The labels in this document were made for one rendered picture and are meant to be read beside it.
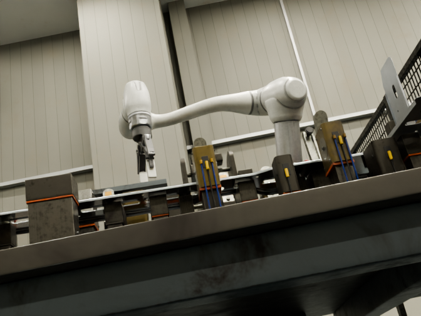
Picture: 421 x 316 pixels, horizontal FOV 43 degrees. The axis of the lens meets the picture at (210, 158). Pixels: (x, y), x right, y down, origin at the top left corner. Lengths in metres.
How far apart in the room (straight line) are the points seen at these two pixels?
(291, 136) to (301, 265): 1.29
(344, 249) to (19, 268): 0.49
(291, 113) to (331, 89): 7.20
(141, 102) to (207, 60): 7.51
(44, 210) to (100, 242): 0.61
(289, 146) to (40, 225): 1.05
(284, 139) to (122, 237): 1.34
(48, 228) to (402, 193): 0.88
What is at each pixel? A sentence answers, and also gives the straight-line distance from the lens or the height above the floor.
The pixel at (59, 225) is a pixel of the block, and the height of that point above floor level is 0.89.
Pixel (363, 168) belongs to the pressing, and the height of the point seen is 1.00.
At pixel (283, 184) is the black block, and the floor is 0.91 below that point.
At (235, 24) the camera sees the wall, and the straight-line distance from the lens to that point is 9.94.
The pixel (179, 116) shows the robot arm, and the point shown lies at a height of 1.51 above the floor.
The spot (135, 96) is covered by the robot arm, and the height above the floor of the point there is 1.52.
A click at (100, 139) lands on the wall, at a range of 8.07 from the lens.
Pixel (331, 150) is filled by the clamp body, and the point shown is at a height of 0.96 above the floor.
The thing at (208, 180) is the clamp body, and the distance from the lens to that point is 1.37.
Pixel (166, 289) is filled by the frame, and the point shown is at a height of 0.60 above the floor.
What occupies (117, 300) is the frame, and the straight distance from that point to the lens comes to 0.83.
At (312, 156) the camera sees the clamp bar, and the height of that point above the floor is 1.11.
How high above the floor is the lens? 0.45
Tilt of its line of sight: 23 degrees up
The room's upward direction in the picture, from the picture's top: 11 degrees counter-clockwise
